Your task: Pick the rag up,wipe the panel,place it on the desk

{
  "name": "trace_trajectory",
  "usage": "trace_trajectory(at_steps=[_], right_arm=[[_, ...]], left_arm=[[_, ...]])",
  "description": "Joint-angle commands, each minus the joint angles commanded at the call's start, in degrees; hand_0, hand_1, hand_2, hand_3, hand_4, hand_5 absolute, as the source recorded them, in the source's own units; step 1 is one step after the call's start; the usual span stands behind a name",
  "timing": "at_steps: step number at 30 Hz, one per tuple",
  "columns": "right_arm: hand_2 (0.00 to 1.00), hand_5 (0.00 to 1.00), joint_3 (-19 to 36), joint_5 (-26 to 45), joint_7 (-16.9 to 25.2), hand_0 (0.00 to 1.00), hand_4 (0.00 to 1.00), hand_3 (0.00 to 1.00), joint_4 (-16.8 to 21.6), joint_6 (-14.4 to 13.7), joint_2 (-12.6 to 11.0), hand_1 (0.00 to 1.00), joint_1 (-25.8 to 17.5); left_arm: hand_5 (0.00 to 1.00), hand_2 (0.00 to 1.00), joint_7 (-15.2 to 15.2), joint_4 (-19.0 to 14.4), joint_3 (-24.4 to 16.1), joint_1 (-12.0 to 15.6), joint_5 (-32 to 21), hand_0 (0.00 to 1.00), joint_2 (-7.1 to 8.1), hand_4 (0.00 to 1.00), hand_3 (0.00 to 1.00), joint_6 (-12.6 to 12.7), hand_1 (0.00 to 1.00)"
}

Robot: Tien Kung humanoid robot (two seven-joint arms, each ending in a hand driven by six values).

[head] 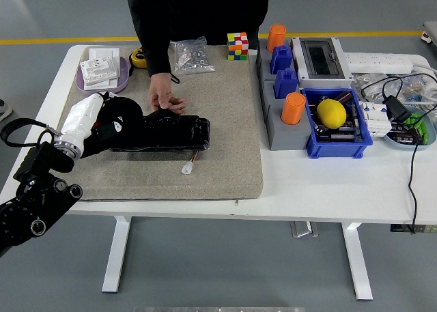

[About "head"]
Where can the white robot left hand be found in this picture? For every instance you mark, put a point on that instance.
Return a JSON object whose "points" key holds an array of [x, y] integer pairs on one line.
{"points": [[80, 115]]}

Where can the person's right hand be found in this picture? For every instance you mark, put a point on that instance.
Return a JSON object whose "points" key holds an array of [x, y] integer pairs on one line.
{"points": [[161, 90]]}

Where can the black rag with red tag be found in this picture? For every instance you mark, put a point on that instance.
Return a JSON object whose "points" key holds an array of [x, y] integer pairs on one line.
{"points": [[128, 109]]}

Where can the glossy black panel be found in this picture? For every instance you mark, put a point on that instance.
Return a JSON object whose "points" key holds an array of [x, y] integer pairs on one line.
{"points": [[174, 134]]}

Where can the person's right forearm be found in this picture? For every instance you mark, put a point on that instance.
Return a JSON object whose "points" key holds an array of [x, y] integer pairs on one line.
{"points": [[156, 56]]}

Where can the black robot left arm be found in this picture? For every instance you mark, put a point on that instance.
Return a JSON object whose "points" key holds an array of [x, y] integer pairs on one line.
{"points": [[34, 202]]}

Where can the table height control panel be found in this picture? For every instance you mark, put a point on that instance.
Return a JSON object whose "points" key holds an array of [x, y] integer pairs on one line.
{"points": [[426, 228]]}

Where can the yellow tape measure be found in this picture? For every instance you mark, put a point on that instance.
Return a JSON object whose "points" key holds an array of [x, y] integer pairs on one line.
{"points": [[138, 57]]}

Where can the purple oval tray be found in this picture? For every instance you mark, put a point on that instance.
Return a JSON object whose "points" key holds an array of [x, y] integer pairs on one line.
{"points": [[121, 83]]}

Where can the clear bag of screws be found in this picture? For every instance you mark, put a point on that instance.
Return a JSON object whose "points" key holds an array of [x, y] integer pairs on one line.
{"points": [[191, 57]]}

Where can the grey-brown mat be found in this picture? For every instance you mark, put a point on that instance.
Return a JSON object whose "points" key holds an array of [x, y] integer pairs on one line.
{"points": [[222, 138]]}

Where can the person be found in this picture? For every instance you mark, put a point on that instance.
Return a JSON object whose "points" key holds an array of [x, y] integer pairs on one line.
{"points": [[191, 11]]}

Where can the multicoloured puzzle cube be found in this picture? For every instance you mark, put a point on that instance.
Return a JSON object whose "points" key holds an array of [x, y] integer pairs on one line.
{"points": [[237, 46]]}

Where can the grey block holder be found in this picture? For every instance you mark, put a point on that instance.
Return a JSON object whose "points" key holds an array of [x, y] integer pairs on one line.
{"points": [[263, 64], [286, 136]]}

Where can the blue block with knob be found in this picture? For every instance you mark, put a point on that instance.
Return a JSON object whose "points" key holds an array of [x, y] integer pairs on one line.
{"points": [[280, 61], [286, 85]]}

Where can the orange cylinder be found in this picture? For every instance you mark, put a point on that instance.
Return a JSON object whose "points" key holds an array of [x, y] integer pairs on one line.
{"points": [[293, 109], [276, 35]]}

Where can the white table leg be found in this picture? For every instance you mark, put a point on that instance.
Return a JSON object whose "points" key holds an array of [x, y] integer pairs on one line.
{"points": [[358, 264], [116, 257]]}

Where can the grey electrical distribution box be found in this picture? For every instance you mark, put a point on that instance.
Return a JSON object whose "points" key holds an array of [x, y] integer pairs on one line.
{"points": [[321, 57]]}

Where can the yellow lemon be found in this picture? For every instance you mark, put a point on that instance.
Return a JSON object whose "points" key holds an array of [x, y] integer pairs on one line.
{"points": [[331, 113]]}

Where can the dark circuit board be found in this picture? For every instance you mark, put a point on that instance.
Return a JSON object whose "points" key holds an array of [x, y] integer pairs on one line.
{"points": [[336, 136], [403, 138]]}

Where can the brown cylindrical capacitor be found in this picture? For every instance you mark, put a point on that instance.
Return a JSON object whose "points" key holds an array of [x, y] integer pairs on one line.
{"points": [[343, 97]]}

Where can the blue plastic bin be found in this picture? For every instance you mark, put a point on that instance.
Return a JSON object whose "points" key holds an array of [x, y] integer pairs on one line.
{"points": [[334, 149]]}

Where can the clear bag of metal washers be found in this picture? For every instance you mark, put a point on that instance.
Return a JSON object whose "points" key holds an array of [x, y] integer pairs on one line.
{"points": [[362, 80]]}

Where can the white circuit breaker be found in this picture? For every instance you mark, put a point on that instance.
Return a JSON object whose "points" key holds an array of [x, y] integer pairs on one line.
{"points": [[373, 121]]}

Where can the white power strip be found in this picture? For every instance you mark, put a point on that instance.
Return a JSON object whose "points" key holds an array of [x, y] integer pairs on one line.
{"points": [[375, 63]]}

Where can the clear bag of blue parts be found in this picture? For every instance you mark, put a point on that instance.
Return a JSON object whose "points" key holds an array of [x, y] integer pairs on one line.
{"points": [[414, 90]]}

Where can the green terminal blocks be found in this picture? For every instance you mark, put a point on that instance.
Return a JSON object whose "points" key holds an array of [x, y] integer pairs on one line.
{"points": [[421, 129]]}

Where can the light blue dish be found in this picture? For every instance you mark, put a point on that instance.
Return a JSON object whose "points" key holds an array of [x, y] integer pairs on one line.
{"points": [[431, 134]]}

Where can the white switch plate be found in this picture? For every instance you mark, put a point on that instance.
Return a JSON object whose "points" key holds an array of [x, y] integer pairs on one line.
{"points": [[100, 71], [104, 53]]}

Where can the silver bracket under table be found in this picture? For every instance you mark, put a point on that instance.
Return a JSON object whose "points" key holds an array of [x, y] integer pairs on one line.
{"points": [[304, 229]]}

